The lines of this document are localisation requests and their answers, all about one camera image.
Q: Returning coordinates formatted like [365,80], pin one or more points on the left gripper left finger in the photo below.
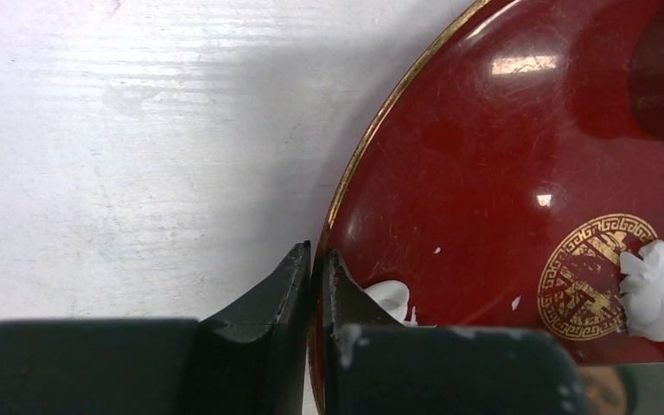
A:
[248,358]

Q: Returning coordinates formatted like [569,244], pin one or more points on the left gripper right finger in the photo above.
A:
[372,364]

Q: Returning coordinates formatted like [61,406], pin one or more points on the white dough piece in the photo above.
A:
[393,297]

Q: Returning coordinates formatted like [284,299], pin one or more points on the round red lacquer tray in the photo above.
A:
[510,167]

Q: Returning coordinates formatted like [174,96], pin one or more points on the torn white dough scrap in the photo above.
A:
[642,291]

